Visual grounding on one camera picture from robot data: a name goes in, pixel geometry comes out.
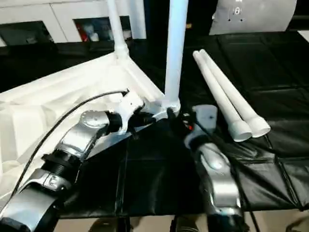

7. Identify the white plastic table leg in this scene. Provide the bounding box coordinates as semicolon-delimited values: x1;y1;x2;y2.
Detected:
192;50;253;143
199;48;271;138
106;0;131;61
162;0;190;115

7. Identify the white plastic table top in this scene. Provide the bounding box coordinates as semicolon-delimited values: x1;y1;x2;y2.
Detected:
0;51;182;203

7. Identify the black work mat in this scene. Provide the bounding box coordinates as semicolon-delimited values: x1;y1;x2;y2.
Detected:
0;30;309;216

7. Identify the black cabinet with gold label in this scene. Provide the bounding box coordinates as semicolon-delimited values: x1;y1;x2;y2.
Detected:
145;0;219;45

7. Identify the white cabinet with glass doors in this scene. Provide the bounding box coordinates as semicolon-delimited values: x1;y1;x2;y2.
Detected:
0;0;147;47

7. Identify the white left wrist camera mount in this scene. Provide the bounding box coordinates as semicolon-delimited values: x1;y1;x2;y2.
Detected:
115;92;145;135

